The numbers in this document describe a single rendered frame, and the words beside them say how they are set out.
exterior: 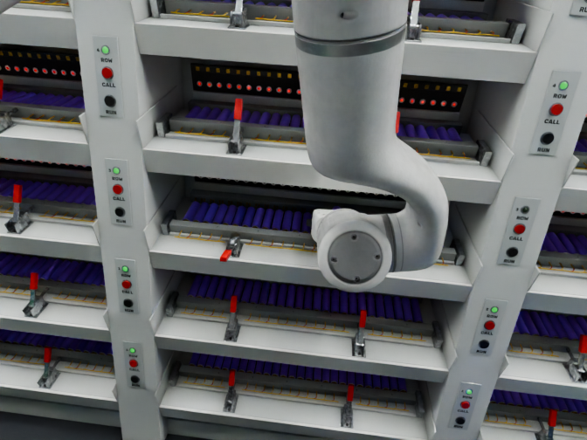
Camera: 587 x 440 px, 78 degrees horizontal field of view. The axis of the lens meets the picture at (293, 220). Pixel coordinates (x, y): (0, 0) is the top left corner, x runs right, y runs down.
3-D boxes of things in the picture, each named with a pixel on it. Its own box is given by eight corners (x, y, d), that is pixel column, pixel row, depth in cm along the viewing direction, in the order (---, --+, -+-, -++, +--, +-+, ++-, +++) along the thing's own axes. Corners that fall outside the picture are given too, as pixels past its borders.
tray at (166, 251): (465, 302, 69) (483, 266, 63) (152, 268, 72) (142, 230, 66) (441, 235, 85) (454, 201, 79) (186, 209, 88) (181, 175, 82)
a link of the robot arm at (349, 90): (473, -6, 32) (425, 235, 53) (293, 15, 33) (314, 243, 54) (521, 23, 26) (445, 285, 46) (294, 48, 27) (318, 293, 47)
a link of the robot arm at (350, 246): (378, 207, 53) (314, 212, 53) (399, 217, 40) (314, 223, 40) (382, 263, 54) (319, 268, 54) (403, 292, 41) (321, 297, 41)
